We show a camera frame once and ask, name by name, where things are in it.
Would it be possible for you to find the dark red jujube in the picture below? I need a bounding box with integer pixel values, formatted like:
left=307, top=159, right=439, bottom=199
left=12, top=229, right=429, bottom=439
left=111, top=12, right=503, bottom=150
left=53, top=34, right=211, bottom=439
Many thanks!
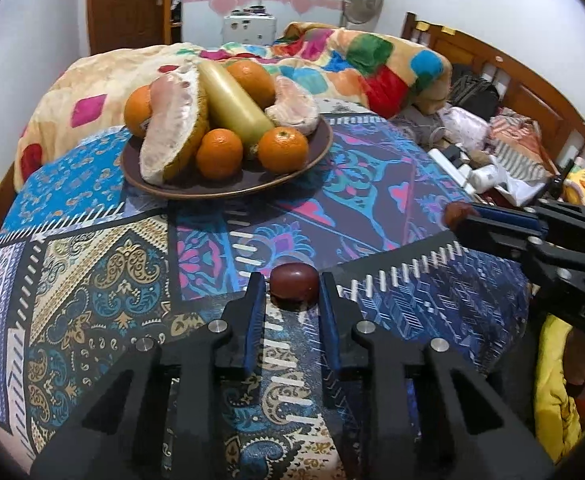
left=271, top=263, right=319, bottom=306
left=443, top=201, right=478, bottom=228

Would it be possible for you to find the yellow printed clothing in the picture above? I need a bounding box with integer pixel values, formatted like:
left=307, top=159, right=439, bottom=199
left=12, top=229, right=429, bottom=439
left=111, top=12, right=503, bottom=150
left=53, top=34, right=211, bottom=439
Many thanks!
left=535, top=312, right=585, bottom=448

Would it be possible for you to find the large orange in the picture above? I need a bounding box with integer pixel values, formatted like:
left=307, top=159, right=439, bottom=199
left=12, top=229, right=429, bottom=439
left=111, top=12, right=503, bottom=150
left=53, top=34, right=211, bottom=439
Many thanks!
left=124, top=85, right=154, bottom=138
left=225, top=60, right=276, bottom=111

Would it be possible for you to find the black backpack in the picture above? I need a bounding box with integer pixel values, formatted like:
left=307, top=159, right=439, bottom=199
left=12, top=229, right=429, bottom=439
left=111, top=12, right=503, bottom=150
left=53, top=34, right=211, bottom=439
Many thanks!
left=449, top=74, right=500, bottom=111

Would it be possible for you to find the pomelo piece with rind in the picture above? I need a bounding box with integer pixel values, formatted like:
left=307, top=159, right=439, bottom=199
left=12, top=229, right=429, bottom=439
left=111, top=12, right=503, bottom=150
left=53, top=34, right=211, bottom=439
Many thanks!
left=140, top=62, right=210, bottom=186

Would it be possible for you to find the brown round plate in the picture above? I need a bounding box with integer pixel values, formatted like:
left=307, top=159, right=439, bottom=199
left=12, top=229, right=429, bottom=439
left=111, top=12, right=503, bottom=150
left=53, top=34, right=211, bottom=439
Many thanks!
left=121, top=115, right=334, bottom=200

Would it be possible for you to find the colourful patchwork quilt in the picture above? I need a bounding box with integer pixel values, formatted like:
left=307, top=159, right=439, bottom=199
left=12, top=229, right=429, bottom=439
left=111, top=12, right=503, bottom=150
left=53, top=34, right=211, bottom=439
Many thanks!
left=15, top=22, right=453, bottom=191

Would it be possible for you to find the small tangerine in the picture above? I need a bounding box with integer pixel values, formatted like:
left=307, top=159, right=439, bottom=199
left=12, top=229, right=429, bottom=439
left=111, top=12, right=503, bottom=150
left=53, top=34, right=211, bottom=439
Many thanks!
left=195, top=128, right=244, bottom=181
left=257, top=126, right=309, bottom=174

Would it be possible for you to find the standing fan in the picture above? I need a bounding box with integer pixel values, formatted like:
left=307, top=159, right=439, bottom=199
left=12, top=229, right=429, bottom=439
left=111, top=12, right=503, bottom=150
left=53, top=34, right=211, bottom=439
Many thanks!
left=341, top=0, right=384, bottom=31

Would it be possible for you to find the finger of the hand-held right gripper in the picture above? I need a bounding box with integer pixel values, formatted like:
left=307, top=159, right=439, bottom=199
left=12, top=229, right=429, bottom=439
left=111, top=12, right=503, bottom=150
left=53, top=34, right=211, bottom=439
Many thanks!
left=459, top=219, right=579, bottom=288
left=466, top=199, right=585, bottom=242

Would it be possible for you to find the white box appliance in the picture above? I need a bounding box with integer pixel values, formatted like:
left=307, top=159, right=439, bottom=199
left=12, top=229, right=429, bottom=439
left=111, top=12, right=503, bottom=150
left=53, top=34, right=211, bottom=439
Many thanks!
left=222, top=14, right=277, bottom=46

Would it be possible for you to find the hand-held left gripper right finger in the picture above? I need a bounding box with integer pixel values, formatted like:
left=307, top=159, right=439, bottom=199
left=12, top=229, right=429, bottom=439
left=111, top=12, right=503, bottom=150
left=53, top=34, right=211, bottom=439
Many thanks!
left=319, top=271, right=558, bottom=480

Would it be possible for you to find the wooden headboard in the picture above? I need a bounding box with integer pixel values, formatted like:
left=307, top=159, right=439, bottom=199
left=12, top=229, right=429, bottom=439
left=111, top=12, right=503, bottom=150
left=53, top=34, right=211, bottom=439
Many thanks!
left=403, top=11, right=585, bottom=161

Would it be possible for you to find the peeled pomelo segment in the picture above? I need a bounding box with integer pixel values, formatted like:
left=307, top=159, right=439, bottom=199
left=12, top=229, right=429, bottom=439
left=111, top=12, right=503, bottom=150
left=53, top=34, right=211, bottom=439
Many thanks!
left=266, top=76, right=321, bottom=137

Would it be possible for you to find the pink pouch bag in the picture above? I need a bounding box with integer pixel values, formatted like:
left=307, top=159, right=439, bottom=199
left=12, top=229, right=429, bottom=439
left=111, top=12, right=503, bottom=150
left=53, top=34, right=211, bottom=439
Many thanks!
left=445, top=105, right=490, bottom=138

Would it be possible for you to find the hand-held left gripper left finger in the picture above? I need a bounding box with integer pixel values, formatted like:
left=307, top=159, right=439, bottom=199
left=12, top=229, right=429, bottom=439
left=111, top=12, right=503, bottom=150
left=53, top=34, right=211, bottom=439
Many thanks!
left=30, top=272, right=268, bottom=480

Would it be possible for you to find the brown wooden door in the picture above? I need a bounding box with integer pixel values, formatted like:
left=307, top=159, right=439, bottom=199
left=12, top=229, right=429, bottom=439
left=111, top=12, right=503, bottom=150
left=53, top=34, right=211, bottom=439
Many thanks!
left=86, top=0, right=166, bottom=56

